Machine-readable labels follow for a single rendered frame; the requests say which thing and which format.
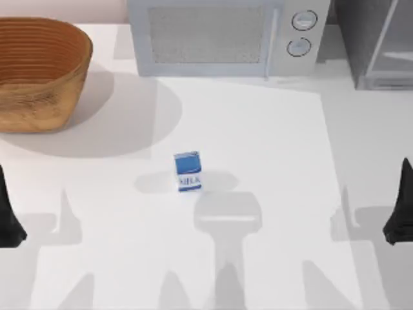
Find microwave door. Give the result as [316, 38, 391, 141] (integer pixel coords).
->
[126, 0, 285, 80]

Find microwave door handle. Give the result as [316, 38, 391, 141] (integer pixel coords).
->
[265, 7, 279, 81]

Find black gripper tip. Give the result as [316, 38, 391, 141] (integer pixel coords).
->
[382, 157, 413, 246]
[0, 164, 28, 249]

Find wooden basket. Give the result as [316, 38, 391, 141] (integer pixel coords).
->
[0, 17, 94, 134]

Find blue and white milk carton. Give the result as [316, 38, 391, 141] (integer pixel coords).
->
[173, 150, 204, 193]

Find pale microwave oven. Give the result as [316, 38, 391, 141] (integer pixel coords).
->
[125, 0, 332, 81]

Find microwave knob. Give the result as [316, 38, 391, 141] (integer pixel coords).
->
[290, 9, 319, 32]
[286, 36, 313, 58]

